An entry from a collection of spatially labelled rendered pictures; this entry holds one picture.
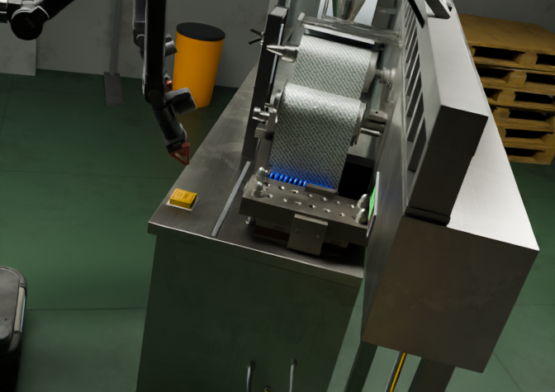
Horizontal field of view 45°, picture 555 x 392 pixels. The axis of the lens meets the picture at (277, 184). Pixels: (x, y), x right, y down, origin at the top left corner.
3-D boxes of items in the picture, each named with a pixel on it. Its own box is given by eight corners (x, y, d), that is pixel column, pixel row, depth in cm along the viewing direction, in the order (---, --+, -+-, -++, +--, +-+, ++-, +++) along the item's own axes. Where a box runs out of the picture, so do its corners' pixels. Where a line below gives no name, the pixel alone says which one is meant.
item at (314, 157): (266, 173, 216) (277, 121, 207) (336, 191, 214) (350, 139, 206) (265, 174, 215) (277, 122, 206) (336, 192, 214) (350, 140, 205)
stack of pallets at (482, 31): (499, 119, 628) (536, 22, 584) (555, 165, 553) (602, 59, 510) (372, 107, 588) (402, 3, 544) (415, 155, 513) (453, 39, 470)
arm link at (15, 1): (2, -4, 175) (0, 2, 170) (44, 1, 178) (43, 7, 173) (2, 30, 179) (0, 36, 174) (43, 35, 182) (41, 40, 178)
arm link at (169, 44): (133, 29, 239) (135, 37, 231) (163, 17, 239) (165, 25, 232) (146, 59, 245) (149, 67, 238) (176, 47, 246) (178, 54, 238)
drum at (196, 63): (210, 93, 543) (220, 25, 517) (217, 111, 514) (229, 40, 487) (165, 89, 532) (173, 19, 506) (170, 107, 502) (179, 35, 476)
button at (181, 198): (175, 194, 217) (176, 187, 216) (196, 200, 216) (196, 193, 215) (168, 204, 211) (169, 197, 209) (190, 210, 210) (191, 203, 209)
